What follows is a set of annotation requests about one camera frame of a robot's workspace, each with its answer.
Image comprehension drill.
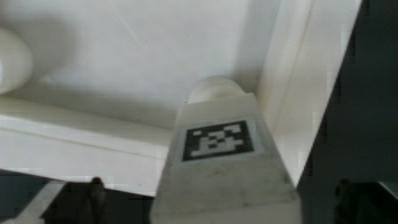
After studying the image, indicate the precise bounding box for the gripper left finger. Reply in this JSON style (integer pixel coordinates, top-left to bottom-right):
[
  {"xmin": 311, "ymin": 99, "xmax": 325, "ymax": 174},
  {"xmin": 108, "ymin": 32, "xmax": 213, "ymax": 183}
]
[{"xmin": 10, "ymin": 176, "xmax": 156, "ymax": 224}]

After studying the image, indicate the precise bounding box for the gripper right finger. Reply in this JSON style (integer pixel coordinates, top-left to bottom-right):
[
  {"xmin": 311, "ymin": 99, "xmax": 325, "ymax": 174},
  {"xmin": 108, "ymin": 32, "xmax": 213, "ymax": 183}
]
[{"xmin": 334, "ymin": 179, "xmax": 398, "ymax": 224}]

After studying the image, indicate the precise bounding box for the white square tabletop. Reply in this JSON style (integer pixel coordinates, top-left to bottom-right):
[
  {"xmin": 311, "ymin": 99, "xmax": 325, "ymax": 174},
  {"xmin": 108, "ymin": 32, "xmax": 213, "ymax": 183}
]
[{"xmin": 0, "ymin": 0, "xmax": 364, "ymax": 195}]

